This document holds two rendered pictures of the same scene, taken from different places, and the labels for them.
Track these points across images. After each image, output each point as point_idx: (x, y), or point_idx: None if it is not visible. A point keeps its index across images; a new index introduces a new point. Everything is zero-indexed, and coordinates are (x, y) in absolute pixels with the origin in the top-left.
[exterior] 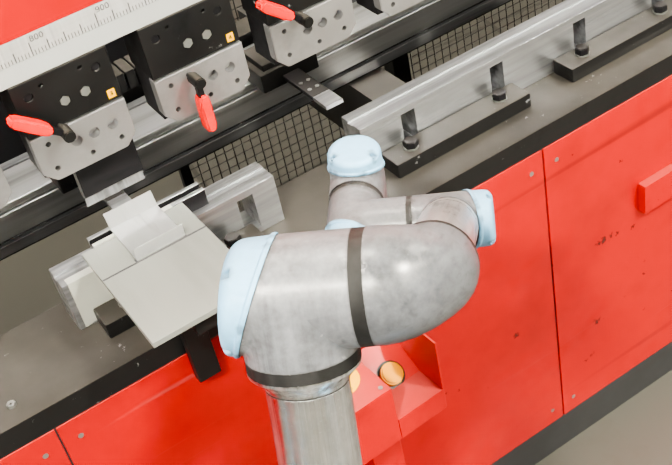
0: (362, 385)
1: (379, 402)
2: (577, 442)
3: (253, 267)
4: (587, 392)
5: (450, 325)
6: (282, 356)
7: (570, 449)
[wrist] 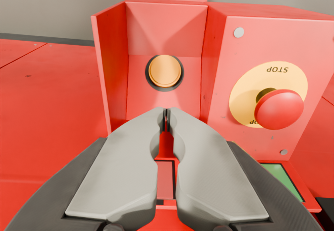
0: (251, 62)
1: (253, 14)
2: (53, 33)
3: None
4: (27, 42)
5: (61, 104)
6: None
7: (58, 33)
